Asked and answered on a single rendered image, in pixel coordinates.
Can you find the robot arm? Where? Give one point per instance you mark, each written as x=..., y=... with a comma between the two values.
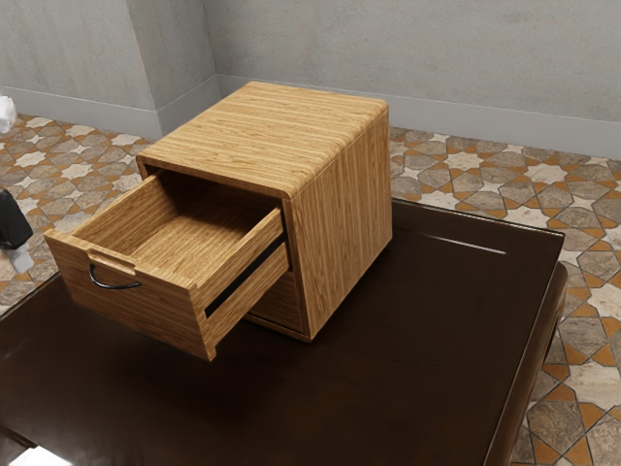
x=6, y=114

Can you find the wooden cabinet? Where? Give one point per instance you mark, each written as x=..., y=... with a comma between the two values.
x=301, y=145

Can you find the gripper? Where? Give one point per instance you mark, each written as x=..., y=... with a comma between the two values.
x=12, y=221

